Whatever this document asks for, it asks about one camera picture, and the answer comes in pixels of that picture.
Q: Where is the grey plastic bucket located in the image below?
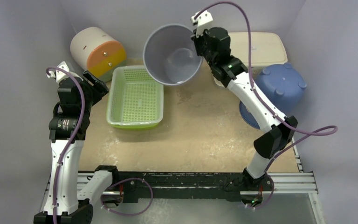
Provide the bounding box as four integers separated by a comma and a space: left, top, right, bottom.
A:
143, 23, 203, 86

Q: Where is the white perforated tray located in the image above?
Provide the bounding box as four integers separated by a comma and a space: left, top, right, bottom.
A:
106, 65, 164, 122

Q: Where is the cream plastic basket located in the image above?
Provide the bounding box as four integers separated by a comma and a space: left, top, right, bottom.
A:
228, 32, 288, 78

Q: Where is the green plastic tray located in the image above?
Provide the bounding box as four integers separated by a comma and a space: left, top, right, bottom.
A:
107, 120, 160, 129

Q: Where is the blue plastic bucket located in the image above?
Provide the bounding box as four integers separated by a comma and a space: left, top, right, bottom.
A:
254, 63, 307, 115

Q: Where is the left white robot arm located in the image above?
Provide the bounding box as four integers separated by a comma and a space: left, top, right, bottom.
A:
33, 67, 120, 224

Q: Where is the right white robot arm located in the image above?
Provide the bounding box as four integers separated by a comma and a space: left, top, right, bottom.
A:
191, 27, 298, 190

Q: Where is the white cylindrical drawer cabinet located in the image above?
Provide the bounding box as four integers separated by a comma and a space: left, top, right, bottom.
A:
70, 27, 127, 82

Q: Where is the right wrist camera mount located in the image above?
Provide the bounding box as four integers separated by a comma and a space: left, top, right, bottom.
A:
191, 10, 213, 38

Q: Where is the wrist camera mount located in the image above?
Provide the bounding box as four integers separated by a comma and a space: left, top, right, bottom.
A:
191, 10, 213, 38
46, 61, 83, 84

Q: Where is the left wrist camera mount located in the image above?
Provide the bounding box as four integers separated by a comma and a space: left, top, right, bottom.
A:
46, 61, 83, 84

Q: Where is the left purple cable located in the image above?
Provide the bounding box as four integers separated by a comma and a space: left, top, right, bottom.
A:
45, 67, 86, 224

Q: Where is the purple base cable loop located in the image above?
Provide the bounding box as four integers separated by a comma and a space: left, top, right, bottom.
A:
100, 178, 154, 217

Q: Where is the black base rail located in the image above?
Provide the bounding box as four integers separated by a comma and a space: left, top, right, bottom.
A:
113, 171, 273, 203

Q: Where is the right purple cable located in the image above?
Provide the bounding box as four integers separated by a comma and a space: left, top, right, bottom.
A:
193, 1, 338, 186

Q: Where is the aluminium frame rail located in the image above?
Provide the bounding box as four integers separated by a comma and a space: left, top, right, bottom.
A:
40, 145, 318, 224

